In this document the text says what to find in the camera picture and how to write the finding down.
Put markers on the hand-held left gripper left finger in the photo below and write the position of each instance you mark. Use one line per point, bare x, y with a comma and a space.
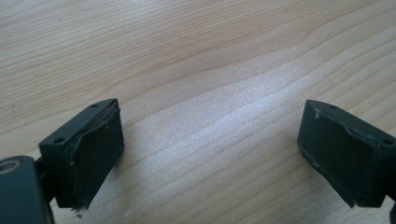
87, 155

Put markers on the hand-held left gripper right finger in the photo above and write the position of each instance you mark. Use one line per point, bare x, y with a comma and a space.
342, 155

